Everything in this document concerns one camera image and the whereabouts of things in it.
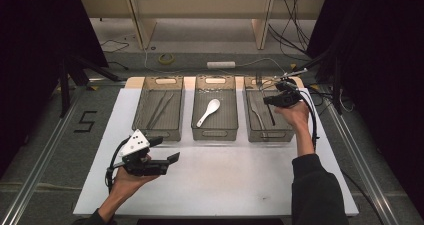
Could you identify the yellow tape roll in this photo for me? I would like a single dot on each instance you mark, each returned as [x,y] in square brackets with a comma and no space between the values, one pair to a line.
[166,59]

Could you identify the person's left hand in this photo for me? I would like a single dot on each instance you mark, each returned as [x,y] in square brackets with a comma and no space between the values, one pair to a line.
[128,183]

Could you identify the metal chopstick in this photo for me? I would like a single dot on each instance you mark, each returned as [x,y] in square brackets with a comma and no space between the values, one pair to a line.
[156,110]
[163,111]

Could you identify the white ceramic spoon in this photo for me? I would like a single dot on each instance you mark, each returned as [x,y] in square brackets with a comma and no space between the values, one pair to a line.
[211,106]

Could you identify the pale wooden shelf unit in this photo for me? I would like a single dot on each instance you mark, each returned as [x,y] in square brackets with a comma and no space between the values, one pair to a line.
[200,5]

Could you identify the white power strip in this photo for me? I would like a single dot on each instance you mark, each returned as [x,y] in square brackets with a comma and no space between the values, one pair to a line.
[220,65]

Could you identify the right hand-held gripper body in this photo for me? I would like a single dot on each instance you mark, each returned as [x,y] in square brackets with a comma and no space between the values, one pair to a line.
[288,96]

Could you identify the black curtain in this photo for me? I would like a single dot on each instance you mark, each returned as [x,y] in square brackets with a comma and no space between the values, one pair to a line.
[383,68]
[33,51]

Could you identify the person's right hand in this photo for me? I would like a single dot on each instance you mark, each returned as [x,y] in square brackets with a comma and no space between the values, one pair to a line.
[295,115]

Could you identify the aluminium floor rail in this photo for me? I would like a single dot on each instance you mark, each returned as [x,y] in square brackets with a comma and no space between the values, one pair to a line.
[36,171]
[360,165]

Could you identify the black metal stand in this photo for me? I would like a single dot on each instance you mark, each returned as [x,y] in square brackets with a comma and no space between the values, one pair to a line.
[336,85]
[65,85]

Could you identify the white table mat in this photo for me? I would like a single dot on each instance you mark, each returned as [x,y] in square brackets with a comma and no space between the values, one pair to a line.
[216,185]

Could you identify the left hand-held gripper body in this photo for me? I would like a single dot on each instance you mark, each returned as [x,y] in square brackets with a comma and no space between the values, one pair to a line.
[135,144]

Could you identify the smoky clear plastic bin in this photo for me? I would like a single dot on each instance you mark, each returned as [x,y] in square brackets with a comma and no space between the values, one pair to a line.
[256,125]
[215,115]
[159,110]

